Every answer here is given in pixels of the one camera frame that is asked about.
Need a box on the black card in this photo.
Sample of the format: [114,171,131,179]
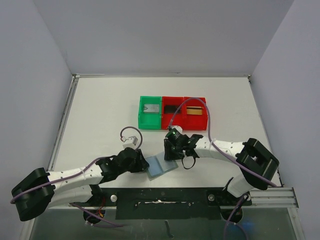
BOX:
[163,105,179,114]

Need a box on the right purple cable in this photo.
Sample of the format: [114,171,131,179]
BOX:
[167,97,278,240]

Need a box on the gold card with stripe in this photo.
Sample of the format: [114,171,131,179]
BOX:
[186,106,203,116]

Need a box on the middle red plastic bin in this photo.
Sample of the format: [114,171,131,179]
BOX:
[161,96,184,130]

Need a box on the green card holder wallet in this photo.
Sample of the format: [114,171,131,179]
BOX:
[145,152,179,180]

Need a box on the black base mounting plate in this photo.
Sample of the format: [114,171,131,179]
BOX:
[72,187,253,221]

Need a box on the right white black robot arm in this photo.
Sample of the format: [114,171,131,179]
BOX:
[164,128,280,205]

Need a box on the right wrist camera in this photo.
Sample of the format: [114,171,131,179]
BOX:
[167,125,183,133]

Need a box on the left aluminium side rail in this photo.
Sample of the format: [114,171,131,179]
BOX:
[47,74,80,171]

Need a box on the green plastic bin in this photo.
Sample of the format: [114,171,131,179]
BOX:
[138,96,162,130]

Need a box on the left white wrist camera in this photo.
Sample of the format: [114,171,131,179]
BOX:
[121,136,138,150]

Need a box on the red plastic bin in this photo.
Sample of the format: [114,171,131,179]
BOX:
[161,96,184,130]
[182,96,208,131]

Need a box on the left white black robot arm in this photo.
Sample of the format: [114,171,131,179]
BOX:
[10,147,150,222]

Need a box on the right red plastic bin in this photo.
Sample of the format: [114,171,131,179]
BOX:
[182,96,208,131]

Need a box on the aluminium frame rail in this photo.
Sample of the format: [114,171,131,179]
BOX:
[250,187,299,208]

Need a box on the purple cable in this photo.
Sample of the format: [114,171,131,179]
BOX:
[167,97,278,240]
[9,126,144,229]

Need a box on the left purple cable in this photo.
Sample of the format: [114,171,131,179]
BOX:
[9,126,144,229]

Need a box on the silver grey card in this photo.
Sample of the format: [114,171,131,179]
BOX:
[143,103,160,114]

